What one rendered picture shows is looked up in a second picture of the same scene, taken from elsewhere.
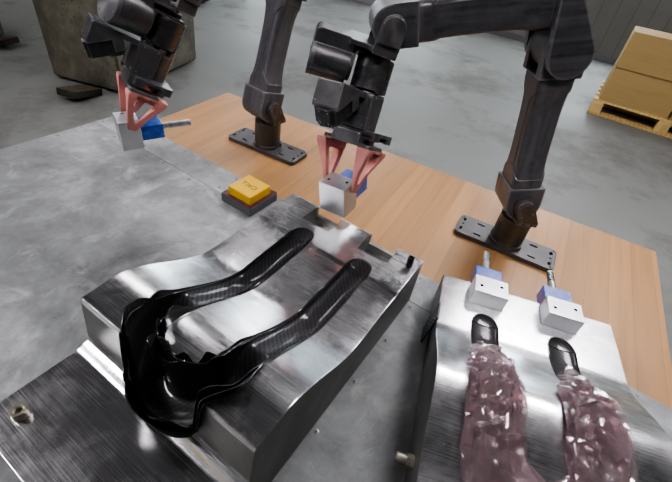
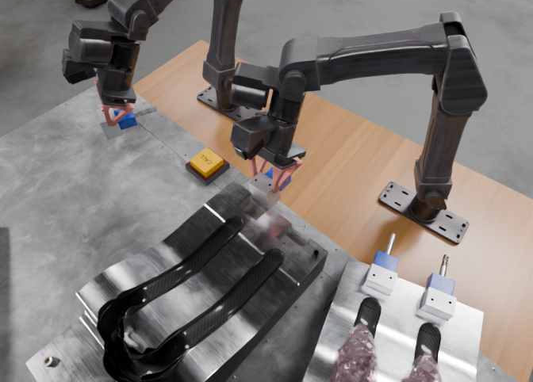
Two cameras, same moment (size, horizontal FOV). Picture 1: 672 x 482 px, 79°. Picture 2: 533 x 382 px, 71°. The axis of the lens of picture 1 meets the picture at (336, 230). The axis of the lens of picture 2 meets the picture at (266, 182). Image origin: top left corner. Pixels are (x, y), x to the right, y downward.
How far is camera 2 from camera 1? 0.30 m
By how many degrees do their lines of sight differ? 18
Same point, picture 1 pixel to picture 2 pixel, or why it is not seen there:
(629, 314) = (519, 290)
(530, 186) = (438, 181)
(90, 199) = (90, 171)
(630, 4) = not seen: outside the picture
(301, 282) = (228, 269)
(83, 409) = (84, 360)
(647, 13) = not seen: outside the picture
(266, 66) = (218, 49)
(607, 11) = not seen: outside the picture
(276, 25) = (223, 15)
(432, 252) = (353, 222)
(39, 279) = (59, 246)
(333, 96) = (244, 140)
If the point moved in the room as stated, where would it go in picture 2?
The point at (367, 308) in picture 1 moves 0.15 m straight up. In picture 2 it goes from (274, 296) to (275, 261)
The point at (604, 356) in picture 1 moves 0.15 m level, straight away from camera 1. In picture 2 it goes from (465, 342) to (523, 301)
